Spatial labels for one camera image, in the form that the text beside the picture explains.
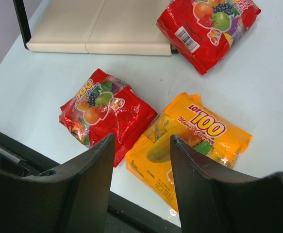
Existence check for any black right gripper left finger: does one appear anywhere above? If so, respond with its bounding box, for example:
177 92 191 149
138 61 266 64
0 134 115 233

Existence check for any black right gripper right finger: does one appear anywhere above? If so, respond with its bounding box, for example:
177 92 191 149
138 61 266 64
170 135 283 233

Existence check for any red fruit candy bag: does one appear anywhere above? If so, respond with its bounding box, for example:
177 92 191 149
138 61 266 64
59 69 157 167
156 0 261 75

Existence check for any orange mango candy bag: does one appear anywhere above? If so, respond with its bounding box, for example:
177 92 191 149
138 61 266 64
125 93 252 211

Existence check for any red fruit candy bag upright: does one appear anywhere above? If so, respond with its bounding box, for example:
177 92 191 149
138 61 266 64
156 0 261 75

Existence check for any beige three-tier shelf rack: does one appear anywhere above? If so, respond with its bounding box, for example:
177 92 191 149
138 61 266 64
14 0 176 56

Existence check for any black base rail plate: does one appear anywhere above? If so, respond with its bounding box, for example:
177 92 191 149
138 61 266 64
0 132 181 233

